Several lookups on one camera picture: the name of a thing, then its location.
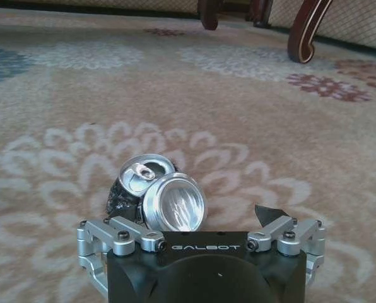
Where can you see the crushed black aluminium can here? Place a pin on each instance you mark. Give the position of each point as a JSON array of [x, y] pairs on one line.
[[175, 202]]

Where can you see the beige lattice-patterned upholstered chair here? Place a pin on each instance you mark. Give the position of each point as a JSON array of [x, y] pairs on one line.
[[355, 22]]

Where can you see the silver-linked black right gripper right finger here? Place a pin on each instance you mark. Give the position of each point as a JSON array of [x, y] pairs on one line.
[[282, 228]]

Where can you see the curved dark wooden furniture leg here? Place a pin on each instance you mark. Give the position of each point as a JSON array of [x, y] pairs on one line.
[[304, 34]]

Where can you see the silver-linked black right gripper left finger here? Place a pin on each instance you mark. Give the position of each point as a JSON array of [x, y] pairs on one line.
[[112, 232]]

